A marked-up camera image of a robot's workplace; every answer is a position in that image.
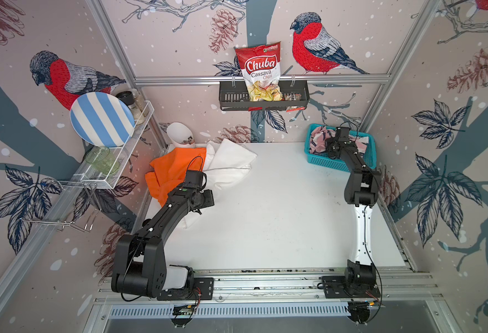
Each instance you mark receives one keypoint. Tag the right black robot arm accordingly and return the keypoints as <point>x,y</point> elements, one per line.
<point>361,192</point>

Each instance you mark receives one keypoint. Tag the black wire wall basket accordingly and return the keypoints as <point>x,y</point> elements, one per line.
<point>286,95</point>

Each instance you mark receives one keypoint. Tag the metal wire wall hooks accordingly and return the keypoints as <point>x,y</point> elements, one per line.
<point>77,208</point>

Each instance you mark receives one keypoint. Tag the blue white striped plate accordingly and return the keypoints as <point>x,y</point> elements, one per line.
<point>102,120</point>

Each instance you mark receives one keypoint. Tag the clear acrylic wall shelf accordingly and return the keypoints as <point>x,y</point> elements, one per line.
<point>90,176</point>

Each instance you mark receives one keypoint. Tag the teal plastic basket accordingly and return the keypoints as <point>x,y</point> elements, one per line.
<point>369,157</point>

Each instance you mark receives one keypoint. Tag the pink shark print shorts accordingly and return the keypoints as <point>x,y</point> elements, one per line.
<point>319,136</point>

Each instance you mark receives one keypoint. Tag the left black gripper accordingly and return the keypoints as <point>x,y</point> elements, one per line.
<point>209,198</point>

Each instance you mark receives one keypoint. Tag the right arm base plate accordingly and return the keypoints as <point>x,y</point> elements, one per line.
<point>336,287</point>

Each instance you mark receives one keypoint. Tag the red Chuba chips bag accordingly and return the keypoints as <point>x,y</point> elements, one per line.
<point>261,70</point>

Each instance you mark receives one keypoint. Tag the white cloth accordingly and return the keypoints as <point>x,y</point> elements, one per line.
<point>225,165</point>

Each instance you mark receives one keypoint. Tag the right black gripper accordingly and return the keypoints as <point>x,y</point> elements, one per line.
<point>330,139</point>

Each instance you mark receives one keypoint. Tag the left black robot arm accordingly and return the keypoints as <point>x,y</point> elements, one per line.
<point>139,266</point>

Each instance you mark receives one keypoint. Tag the white patterned cup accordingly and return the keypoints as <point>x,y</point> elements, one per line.
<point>180,135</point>

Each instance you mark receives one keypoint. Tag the aluminium front rail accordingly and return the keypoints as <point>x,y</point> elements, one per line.
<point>394,284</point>

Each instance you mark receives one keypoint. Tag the dark lid spice jar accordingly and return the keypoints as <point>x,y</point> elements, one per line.
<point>127,97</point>

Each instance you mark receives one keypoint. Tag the green glass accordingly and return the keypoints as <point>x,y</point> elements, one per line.
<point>102,160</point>

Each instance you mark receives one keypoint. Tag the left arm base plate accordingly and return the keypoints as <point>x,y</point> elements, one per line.
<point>197,289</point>

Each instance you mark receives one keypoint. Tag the orange cloth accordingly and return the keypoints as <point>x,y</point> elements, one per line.
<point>169,171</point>

